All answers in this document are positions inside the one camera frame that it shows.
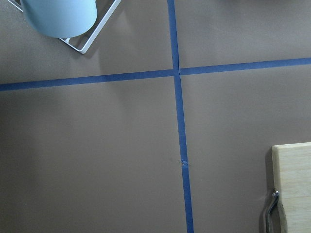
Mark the light blue cup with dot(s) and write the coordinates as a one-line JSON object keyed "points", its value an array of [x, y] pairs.
{"points": [[60, 18]]}

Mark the bamboo cutting board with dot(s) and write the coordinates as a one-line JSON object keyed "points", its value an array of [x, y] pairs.
{"points": [[292, 179]]}

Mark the metal cutting board handle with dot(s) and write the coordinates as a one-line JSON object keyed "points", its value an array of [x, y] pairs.
{"points": [[267, 216]]}

